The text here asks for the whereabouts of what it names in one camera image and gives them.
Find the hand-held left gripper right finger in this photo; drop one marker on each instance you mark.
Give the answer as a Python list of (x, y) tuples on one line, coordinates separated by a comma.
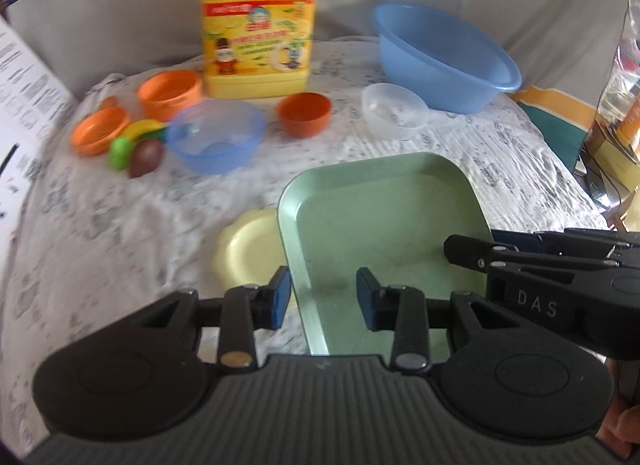
[(365, 300)]

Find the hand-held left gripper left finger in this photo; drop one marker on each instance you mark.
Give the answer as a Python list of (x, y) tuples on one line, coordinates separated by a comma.
[(282, 297)]

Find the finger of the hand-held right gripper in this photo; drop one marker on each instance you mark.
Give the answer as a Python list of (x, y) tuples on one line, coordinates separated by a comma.
[(520, 240), (500, 251)]

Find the pale yellow small plate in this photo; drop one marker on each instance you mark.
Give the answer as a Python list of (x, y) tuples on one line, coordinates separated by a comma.
[(245, 250)]

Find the green square plate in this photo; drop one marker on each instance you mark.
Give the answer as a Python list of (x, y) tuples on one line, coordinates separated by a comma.
[(380, 225)]

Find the blue translucent bowl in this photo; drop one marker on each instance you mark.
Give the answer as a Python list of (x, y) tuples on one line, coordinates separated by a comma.
[(215, 140)]

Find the clear plastic bowl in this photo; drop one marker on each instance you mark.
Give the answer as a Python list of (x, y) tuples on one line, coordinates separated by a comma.
[(392, 112)]

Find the dark orange bowl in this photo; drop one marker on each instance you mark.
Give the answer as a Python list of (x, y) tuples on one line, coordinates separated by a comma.
[(302, 117)]

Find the person's right hand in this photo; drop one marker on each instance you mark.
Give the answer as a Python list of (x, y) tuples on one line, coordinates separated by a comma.
[(625, 427)]

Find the yellow cardboard box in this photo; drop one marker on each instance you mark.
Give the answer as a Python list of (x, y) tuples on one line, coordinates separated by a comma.
[(612, 165)]

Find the white printed cloth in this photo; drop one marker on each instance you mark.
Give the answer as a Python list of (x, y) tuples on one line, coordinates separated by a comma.
[(150, 245)]

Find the orange package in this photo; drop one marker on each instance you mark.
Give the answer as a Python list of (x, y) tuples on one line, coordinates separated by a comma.
[(631, 135)]

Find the clear plastic bag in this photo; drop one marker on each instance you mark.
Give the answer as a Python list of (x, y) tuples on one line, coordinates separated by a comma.
[(617, 75)]

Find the brown toy fruit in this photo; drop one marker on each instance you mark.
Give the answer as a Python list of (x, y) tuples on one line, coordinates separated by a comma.
[(146, 159)]

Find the blue plastic basin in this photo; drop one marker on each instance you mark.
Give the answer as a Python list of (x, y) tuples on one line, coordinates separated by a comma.
[(440, 60)]

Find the green toy cucumber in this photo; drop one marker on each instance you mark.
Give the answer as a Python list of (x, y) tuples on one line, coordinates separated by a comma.
[(161, 134)]

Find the green toy lime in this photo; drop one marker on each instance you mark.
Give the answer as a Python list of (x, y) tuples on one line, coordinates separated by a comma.
[(121, 153)]

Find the yellow toy banana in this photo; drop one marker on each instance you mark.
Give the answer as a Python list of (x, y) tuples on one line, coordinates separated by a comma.
[(142, 128)]

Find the orange toy pot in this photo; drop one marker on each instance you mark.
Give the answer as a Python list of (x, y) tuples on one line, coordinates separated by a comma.
[(170, 95)]

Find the orange toy pot lid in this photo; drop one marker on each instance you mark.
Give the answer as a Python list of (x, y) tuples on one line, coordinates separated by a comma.
[(97, 132)]

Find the yellow detergent jug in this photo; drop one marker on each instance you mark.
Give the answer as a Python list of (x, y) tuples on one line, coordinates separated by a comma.
[(260, 45)]

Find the white printed instruction sheet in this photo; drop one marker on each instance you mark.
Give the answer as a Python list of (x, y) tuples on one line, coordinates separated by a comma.
[(25, 110)]

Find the striped grey bed sheet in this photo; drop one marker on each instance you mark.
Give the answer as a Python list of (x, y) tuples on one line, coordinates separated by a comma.
[(100, 20)]

